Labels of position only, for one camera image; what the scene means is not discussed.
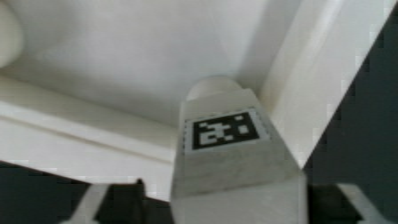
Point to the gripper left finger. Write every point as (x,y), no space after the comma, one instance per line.
(116,204)

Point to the white table leg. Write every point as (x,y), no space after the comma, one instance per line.
(239,183)

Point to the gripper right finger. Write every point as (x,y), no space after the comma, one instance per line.
(340,205)

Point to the white square table top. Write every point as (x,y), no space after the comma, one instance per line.
(102,58)

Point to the white U-shaped obstacle fence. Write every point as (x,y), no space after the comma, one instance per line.
(82,160)

